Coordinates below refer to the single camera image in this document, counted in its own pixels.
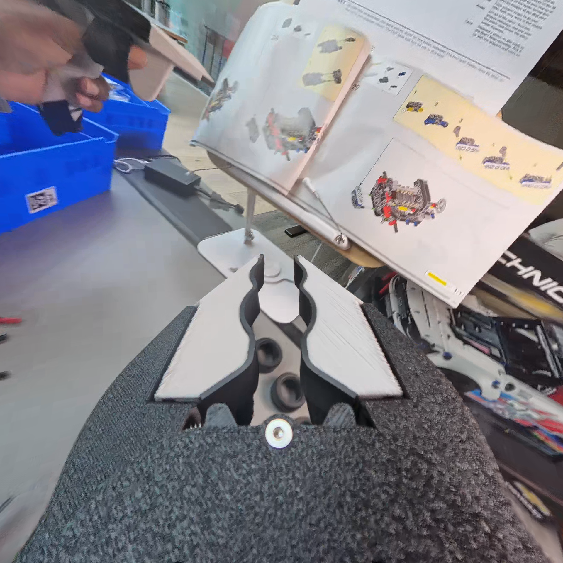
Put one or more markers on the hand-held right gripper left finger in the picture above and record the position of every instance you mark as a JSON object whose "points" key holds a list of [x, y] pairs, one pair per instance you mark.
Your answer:
{"points": [[206, 352]]}

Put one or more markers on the black power adapter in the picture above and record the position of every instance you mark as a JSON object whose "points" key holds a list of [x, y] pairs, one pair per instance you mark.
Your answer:
{"points": [[171, 176]]}

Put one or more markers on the person's left hand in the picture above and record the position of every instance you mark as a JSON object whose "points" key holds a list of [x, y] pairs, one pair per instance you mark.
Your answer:
{"points": [[35, 44]]}

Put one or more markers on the instruction booklet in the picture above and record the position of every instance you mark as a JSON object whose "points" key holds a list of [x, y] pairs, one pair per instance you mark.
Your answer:
{"points": [[396, 132]]}

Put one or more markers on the toy car box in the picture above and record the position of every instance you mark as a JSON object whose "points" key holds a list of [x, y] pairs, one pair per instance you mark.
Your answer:
{"points": [[506, 352]]}

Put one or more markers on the red brick pin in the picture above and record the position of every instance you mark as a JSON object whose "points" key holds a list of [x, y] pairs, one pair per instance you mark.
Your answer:
{"points": [[9, 320]]}

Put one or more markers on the blue plastic bin white tag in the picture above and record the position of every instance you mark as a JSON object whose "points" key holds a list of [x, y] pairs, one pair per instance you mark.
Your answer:
{"points": [[57, 176]]}

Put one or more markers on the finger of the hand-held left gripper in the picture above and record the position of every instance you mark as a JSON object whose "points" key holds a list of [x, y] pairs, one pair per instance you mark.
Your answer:
{"points": [[171, 57]]}

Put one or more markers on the white book stand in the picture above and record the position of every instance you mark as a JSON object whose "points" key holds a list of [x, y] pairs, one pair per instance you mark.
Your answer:
{"points": [[228, 253]]}

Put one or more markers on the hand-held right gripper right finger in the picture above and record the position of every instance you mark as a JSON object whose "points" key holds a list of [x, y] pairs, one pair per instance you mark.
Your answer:
{"points": [[347, 347]]}

